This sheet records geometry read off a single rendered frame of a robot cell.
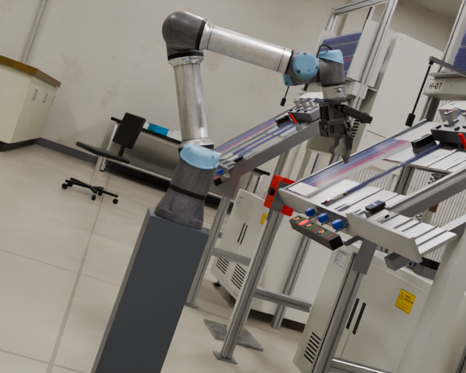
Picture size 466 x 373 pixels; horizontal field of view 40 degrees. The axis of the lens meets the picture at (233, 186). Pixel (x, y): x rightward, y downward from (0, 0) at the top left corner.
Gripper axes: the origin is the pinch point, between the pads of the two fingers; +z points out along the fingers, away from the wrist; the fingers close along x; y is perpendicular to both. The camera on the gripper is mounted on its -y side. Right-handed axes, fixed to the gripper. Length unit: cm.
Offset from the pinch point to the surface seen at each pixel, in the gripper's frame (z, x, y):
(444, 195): 12.8, 21.0, -21.1
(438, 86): -16, -43, -63
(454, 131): -2.6, -2.0, -41.9
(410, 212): 16.0, 21.0, -9.2
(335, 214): 15.7, 6.1, 8.9
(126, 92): -21, -815, -23
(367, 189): 12.5, -5.1, -8.7
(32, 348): 44, -13, 108
